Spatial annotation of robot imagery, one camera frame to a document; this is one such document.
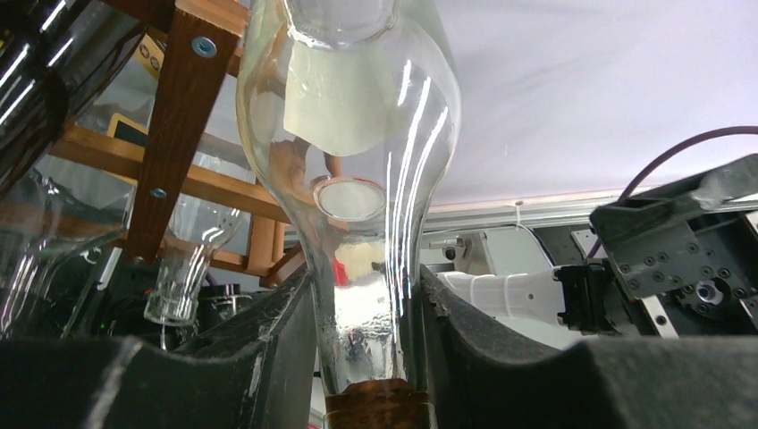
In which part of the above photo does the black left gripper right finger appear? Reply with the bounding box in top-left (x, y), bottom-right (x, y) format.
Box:
top-left (417, 269), bottom-right (757, 428)

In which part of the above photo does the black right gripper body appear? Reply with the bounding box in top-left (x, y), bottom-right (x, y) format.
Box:
top-left (590, 154), bottom-right (757, 338)

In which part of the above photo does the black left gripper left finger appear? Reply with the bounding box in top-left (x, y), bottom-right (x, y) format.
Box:
top-left (1, 269), bottom-right (316, 428)

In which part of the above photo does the clear glass bottle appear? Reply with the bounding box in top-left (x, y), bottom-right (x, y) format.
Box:
top-left (236, 1), bottom-right (461, 428)

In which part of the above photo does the dark green wine bottle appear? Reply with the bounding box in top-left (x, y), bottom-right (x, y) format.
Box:
top-left (1, 1), bottom-right (147, 194)

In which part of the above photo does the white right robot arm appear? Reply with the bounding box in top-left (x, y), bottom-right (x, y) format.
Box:
top-left (423, 155), bottom-right (757, 428)

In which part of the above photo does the clear empty bottle in rack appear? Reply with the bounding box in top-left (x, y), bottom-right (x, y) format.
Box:
top-left (143, 194), bottom-right (248, 326)

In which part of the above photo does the wooden wine rack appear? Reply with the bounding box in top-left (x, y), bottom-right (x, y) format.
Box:
top-left (51, 1), bottom-right (304, 287)

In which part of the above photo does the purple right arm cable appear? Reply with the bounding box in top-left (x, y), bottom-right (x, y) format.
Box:
top-left (585, 125), bottom-right (758, 258)

